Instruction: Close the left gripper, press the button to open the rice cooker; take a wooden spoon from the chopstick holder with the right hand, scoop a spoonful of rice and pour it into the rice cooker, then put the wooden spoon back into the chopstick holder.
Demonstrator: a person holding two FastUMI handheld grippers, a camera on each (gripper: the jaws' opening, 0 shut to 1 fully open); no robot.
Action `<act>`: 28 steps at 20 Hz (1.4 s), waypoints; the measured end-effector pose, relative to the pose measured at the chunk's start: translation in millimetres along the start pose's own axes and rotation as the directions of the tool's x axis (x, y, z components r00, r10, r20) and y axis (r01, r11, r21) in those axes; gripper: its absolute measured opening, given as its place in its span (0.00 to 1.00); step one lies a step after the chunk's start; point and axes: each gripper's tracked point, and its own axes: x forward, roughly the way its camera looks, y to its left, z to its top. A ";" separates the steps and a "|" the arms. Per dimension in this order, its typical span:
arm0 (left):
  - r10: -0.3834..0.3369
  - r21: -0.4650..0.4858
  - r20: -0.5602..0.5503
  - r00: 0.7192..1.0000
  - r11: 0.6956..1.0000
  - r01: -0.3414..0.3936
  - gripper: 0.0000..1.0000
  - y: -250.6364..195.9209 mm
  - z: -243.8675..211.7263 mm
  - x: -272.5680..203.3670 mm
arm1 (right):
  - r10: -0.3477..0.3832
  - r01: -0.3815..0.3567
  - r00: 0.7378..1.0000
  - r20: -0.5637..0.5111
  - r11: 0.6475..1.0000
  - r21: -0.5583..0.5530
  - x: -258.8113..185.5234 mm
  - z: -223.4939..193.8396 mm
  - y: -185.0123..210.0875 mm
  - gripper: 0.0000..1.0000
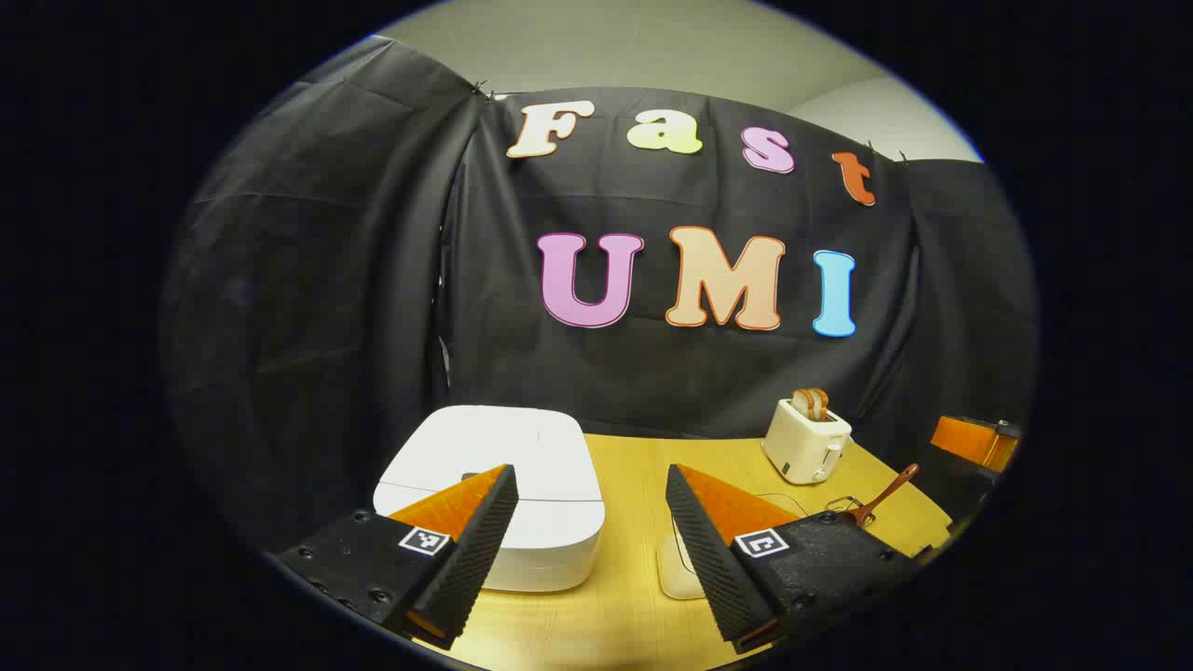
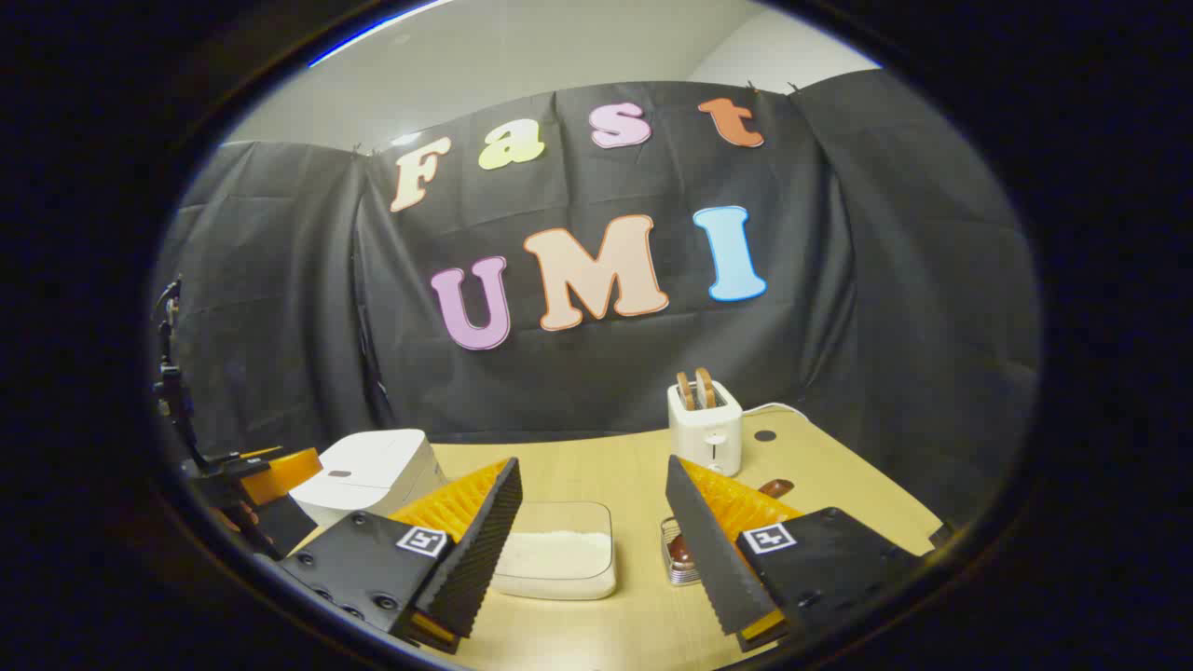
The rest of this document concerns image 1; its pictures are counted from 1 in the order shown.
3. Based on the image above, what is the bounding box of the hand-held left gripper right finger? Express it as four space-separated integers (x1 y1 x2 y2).
665 463 924 653

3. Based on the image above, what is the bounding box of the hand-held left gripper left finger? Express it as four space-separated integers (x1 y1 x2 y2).
273 463 519 651

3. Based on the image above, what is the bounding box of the brown wooden spoon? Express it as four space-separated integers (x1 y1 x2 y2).
839 463 921 527

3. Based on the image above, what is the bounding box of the white rice cooker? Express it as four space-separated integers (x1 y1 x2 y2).
374 404 606 594

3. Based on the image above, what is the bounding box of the wire chopstick holder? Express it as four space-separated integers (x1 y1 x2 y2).
825 497 877 528

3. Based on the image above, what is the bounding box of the white toaster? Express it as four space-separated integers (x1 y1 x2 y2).
761 398 853 486

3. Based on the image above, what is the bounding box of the black backdrop cloth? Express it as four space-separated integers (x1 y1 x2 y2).
160 35 1040 560

